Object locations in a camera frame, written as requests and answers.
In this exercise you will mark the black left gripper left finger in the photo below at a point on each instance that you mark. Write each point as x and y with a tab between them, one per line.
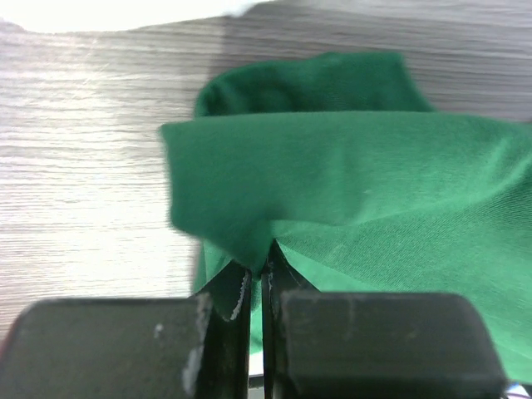
195	347

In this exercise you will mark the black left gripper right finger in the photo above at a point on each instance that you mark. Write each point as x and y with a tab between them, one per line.
371	345

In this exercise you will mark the green t-shirt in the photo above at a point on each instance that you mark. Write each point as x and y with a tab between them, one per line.
364	185

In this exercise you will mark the white t-shirt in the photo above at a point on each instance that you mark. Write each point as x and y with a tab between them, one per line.
49	16

